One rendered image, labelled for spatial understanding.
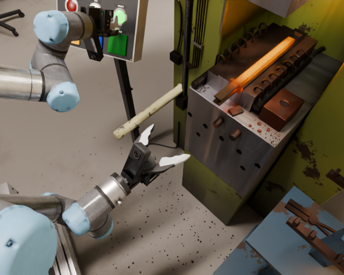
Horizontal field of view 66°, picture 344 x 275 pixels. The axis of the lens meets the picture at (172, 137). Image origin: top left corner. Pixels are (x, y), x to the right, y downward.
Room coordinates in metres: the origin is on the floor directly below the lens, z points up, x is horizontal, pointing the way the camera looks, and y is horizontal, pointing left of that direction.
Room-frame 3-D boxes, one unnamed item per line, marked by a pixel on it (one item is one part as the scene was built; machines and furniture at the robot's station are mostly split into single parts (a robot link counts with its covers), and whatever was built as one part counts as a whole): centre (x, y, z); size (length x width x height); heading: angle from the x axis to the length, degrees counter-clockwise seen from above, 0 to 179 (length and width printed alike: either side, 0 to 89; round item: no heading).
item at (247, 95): (0.81, -0.35, 0.96); 0.42 x 0.20 x 0.09; 135
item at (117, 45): (0.85, 0.20, 1.01); 0.07 x 0.05 x 0.07; 70
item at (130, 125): (0.84, 0.11, 0.62); 0.44 x 0.05 x 0.05; 135
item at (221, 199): (0.78, -0.40, 0.23); 0.56 x 0.38 x 0.47; 135
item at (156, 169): (0.34, 0.04, 1.00); 0.09 x 0.05 x 0.02; 99
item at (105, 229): (0.22, 0.23, 0.88); 0.11 x 0.08 x 0.11; 73
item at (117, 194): (0.27, 0.15, 0.98); 0.08 x 0.05 x 0.08; 45
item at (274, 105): (0.58, -0.37, 0.95); 0.12 x 0.09 x 0.07; 135
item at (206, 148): (0.78, -0.40, 0.69); 0.56 x 0.38 x 0.45; 135
